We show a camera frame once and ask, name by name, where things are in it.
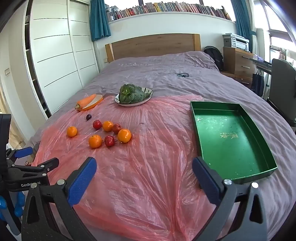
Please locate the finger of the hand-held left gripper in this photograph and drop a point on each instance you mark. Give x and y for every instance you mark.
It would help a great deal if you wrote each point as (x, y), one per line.
(22, 152)
(49, 163)

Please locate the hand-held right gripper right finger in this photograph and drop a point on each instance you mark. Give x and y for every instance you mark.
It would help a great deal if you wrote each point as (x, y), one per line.
(205, 180)

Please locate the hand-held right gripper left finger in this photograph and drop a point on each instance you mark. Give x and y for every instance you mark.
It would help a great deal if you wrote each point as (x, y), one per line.
(83, 178)

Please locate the orange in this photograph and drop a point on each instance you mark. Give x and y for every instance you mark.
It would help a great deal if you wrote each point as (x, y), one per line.
(124, 135)
(95, 141)
(108, 126)
(72, 131)

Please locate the green metal tray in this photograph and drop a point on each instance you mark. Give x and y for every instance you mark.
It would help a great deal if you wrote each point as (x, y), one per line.
(226, 143)

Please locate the small red pomegranate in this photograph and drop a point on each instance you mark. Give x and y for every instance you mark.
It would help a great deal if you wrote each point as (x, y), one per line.
(116, 128)
(109, 141)
(97, 124)

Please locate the dark plum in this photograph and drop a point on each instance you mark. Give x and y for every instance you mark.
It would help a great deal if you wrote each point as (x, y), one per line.
(88, 117)

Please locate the person's left hand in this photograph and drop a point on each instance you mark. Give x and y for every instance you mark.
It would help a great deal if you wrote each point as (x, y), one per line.
(19, 207)

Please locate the pink plastic sheet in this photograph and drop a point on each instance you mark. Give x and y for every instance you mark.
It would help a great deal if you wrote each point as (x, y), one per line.
(143, 162)

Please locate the carrot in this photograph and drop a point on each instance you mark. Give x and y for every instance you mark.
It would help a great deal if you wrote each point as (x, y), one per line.
(86, 100)

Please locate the orange oval plate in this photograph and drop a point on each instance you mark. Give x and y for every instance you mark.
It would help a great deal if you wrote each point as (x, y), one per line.
(97, 100)

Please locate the white patterned plate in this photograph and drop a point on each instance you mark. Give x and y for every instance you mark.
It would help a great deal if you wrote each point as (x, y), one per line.
(132, 105)

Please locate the bok choy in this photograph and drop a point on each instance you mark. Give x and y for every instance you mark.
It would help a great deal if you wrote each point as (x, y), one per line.
(131, 93)

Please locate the black hanging bag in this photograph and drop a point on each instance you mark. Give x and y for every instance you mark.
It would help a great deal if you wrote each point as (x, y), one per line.
(257, 83)

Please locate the white wardrobe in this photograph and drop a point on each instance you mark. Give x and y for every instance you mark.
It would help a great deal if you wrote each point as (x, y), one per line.
(53, 46)

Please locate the grey chair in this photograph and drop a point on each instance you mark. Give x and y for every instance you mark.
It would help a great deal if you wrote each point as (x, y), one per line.
(281, 85)

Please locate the wooden dresser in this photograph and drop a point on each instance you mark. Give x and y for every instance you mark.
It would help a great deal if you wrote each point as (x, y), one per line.
(238, 62)

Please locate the black backpack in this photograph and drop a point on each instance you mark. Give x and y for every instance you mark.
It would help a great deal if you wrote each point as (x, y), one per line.
(214, 56)

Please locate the grey printer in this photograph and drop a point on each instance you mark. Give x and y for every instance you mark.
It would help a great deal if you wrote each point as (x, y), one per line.
(235, 41)

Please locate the wooden headboard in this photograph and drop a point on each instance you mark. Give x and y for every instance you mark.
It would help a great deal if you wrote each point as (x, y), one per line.
(152, 45)

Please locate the teal curtain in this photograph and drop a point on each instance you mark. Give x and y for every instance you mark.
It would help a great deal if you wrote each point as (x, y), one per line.
(99, 18)
(241, 18)

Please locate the row of books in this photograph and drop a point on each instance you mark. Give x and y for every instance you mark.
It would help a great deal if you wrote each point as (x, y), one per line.
(161, 7)

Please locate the wall switch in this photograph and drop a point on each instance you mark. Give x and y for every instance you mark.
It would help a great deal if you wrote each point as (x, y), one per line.
(7, 71)

